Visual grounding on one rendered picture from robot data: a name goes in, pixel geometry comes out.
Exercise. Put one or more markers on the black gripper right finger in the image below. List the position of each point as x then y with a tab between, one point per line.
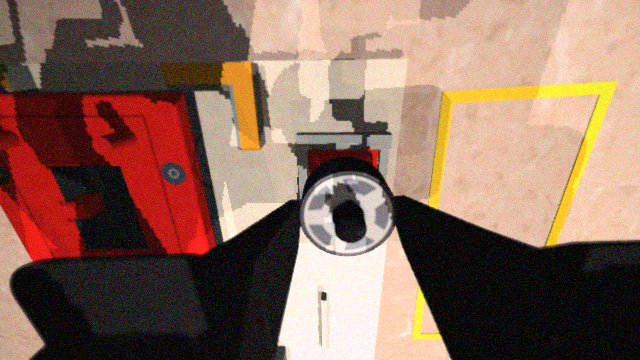
493	297

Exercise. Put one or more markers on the yellow rectangular outline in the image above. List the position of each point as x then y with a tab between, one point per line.
605	91

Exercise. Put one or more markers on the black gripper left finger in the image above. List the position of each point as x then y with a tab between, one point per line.
229	301

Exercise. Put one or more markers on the black tyre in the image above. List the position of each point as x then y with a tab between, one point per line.
331	184

